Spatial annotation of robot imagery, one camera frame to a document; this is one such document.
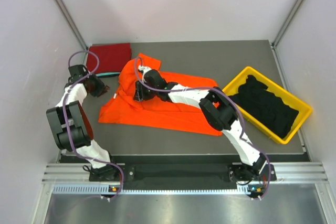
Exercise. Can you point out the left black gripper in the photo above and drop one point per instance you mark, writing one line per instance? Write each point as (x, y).
(102, 88)

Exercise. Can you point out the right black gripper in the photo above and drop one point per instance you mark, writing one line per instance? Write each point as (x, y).
(139, 95)

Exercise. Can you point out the orange t shirt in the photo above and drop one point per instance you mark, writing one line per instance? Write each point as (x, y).
(123, 109)

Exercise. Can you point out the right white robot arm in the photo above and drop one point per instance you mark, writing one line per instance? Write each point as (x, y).
(220, 112)

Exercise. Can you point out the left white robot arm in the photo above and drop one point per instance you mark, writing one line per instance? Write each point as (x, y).
(72, 130)

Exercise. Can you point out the folded teal t shirt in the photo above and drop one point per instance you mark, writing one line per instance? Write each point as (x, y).
(108, 74)

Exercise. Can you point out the folded red t shirt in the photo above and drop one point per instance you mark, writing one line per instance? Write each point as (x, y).
(112, 57)

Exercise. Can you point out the black t shirt in bin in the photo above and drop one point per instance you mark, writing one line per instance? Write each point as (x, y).
(264, 106)

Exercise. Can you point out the yellow plastic bin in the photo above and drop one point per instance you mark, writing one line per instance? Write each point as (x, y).
(288, 99)

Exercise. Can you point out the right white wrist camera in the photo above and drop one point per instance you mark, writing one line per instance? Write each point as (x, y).
(143, 69)

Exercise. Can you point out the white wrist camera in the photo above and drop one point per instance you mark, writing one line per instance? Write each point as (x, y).
(78, 71)
(143, 69)

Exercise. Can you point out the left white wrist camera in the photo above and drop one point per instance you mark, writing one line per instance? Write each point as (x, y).
(78, 71)

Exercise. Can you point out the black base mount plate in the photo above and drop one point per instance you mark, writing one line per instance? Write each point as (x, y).
(191, 176)

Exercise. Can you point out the left aluminium frame post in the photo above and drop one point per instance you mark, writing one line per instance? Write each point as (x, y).
(70, 22)

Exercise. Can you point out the aluminium frame post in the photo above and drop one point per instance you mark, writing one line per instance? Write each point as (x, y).
(70, 22)
(284, 27)

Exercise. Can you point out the grey slotted cable duct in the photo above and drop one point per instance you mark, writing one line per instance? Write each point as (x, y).
(105, 189)

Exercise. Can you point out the right aluminium frame post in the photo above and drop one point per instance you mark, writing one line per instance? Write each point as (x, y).
(284, 27)

